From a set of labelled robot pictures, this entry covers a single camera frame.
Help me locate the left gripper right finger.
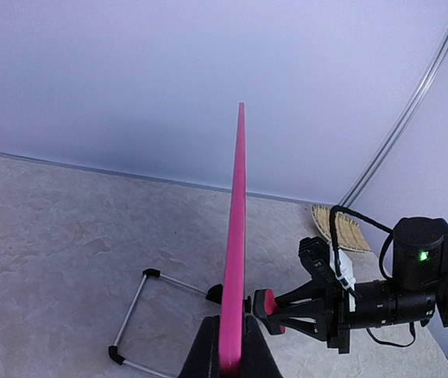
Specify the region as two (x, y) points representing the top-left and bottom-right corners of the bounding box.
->
(240, 315), (283, 378)

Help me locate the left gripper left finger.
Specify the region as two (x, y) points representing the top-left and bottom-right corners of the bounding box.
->
(178, 316), (220, 378)

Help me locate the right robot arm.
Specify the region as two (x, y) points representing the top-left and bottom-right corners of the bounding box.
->
(253, 217), (448, 354)

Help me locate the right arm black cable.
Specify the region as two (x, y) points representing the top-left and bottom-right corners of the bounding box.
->
(328, 204), (417, 350)

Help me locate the right aluminium corner post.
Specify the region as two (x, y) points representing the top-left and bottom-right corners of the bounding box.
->
(339, 27), (448, 207)

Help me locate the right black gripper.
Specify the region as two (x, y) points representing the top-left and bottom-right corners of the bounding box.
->
(266, 281), (352, 353)

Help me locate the woven bamboo tray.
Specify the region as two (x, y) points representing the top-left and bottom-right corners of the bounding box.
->
(311, 204), (372, 253)

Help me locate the red black whiteboard eraser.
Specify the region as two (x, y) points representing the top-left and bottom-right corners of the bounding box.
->
(252, 289), (286, 335)

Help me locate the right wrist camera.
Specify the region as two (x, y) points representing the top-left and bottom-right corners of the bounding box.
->
(297, 236), (358, 312)

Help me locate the pink framed whiteboard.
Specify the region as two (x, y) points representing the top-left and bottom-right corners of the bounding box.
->
(107, 102), (248, 378)

